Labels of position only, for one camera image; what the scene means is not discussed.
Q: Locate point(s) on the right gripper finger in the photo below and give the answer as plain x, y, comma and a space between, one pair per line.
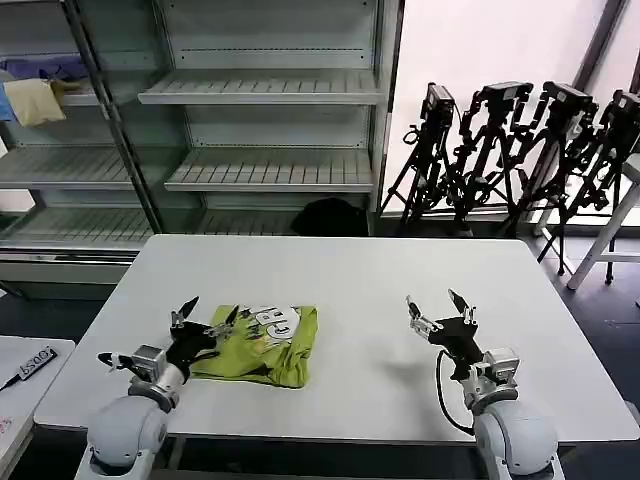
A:
421, 321
467, 312

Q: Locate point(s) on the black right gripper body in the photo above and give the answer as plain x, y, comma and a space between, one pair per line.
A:
455, 335

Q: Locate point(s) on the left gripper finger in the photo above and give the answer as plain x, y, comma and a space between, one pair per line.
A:
181, 312
225, 327

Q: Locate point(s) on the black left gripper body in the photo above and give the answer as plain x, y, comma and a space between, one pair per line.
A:
187, 345

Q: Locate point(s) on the green printed t-shirt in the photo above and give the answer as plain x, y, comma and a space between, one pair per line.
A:
285, 360

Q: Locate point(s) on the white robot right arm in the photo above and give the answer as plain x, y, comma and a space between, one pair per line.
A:
515, 435

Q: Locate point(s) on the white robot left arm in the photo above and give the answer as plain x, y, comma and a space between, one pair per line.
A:
125, 430

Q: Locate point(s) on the black label plate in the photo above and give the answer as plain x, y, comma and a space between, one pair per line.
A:
36, 361

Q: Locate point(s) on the glass-fronted shelf with clothes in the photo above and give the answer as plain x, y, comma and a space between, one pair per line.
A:
65, 165

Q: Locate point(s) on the grey open metal shelf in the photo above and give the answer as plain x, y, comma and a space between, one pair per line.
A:
280, 90

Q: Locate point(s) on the white table frame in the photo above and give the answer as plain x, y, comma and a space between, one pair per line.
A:
600, 240

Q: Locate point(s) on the black tripod with camera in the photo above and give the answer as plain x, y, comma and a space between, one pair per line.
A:
505, 92
625, 107
435, 107
565, 97

